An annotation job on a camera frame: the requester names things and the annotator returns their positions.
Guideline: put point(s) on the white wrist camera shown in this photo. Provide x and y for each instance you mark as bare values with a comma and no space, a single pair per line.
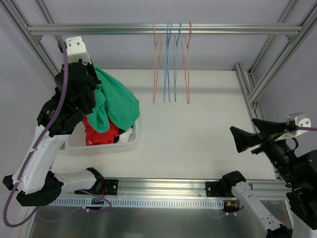
297,124
76,50

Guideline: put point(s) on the pink hanger with green top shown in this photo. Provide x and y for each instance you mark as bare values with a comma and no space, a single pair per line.
185,44

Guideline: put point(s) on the aluminium hanging rail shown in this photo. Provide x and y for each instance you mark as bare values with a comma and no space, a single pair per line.
174,28

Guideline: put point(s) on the blue hanger with red top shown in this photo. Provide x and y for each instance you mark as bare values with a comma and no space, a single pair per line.
175,60

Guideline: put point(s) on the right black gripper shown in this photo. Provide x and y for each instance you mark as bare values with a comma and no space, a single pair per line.
262,141

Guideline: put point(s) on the aluminium frame left posts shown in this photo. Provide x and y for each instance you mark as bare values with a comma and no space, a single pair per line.
26,68

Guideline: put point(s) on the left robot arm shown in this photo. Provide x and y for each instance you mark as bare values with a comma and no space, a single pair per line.
35,183

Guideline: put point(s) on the white slotted cable duct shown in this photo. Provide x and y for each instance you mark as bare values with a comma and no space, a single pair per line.
129,202

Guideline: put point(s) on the aluminium frame right posts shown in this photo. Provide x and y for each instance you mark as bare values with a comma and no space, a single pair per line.
283,77

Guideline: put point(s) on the white plastic basket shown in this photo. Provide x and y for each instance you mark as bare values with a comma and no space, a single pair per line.
76,141

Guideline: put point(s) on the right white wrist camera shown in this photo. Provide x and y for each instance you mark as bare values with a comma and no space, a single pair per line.
297,124

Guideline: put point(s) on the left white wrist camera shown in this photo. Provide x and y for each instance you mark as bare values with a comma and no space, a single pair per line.
76,50

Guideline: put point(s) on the aluminium frame posts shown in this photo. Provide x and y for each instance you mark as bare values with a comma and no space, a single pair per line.
283,77
26,68

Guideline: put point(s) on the light blue hanger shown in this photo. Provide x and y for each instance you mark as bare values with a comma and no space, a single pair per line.
166,62

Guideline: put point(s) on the red tank top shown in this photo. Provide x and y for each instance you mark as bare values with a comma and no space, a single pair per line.
93,137

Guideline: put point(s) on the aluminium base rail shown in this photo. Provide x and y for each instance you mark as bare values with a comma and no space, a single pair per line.
187,188

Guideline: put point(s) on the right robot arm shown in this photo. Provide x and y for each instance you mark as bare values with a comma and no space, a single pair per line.
298,173

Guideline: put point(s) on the white tank top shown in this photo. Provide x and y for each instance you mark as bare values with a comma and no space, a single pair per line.
123,138

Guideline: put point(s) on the green tank top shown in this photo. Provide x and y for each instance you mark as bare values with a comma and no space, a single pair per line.
114,103

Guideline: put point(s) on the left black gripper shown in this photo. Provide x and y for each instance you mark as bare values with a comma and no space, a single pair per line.
80,72

